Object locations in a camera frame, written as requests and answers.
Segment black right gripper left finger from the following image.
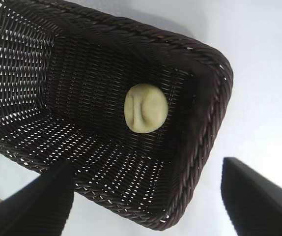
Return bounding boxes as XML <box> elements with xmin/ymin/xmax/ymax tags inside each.
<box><xmin>0</xmin><ymin>161</ymin><xmax>76</xmax><ymax>236</ymax></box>

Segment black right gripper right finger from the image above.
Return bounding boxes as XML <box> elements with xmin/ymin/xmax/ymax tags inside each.
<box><xmin>221</xmin><ymin>157</ymin><xmax>282</xmax><ymax>236</ymax></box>

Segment dark brown woven basket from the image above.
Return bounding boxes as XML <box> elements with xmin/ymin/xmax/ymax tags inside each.
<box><xmin>0</xmin><ymin>0</ymin><xmax>234</xmax><ymax>231</ymax></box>

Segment pale yellow round fruit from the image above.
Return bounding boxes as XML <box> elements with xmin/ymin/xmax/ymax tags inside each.
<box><xmin>123</xmin><ymin>83</ymin><xmax>168</xmax><ymax>134</ymax></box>

